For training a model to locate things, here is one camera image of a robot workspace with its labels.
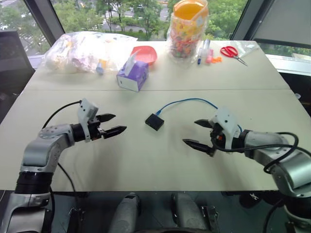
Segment red handled scissors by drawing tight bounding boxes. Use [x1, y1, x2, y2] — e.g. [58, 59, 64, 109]
[220, 45, 249, 67]

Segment blue cable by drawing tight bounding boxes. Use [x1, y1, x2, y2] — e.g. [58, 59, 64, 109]
[155, 98, 243, 133]

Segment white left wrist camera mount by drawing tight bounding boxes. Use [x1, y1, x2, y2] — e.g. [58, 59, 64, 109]
[77, 98, 100, 143]

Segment bagged jar of colourful pieces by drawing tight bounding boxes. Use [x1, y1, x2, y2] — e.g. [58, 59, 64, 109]
[166, 0, 209, 65]

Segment dark window frame pillar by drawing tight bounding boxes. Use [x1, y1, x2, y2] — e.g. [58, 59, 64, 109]
[23, 0, 66, 47]
[230, 0, 311, 47]

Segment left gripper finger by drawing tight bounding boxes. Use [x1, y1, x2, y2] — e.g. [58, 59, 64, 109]
[97, 112, 117, 123]
[102, 125, 128, 140]

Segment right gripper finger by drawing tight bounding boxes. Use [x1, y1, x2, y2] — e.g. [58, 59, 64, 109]
[182, 138, 216, 158]
[194, 118, 215, 129]

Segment clear bag of toys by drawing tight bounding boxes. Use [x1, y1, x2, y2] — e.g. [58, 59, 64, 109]
[39, 31, 139, 76]

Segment black table leg bracket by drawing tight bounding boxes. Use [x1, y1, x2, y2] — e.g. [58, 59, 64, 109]
[68, 205, 86, 233]
[201, 205, 220, 233]

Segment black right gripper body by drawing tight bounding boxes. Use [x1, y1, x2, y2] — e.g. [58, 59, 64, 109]
[209, 122, 226, 151]

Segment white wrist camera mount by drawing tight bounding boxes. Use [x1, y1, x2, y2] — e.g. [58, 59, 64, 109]
[77, 98, 100, 143]
[209, 105, 241, 150]

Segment grey rounded robot leg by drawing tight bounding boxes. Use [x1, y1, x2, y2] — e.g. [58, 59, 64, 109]
[107, 192, 142, 233]
[171, 192, 210, 233]

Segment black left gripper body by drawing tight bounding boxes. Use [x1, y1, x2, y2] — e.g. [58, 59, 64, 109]
[87, 116, 106, 142]

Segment purple tissue box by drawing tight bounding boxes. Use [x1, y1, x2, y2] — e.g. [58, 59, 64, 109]
[116, 50, 150, 93]

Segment pink plastic bowl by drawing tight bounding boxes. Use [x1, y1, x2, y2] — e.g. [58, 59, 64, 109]
[131, 45, 158, 67]

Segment black adapter box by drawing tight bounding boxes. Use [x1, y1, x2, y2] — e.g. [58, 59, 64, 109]
[145, 113, 165, 132]

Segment crumpled clear plastic wrap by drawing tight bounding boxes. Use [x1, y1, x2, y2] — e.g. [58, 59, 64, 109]
[227, 39, 259, 59]

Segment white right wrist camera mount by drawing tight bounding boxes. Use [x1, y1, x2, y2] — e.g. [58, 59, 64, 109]
[209, 105, 241, 150]

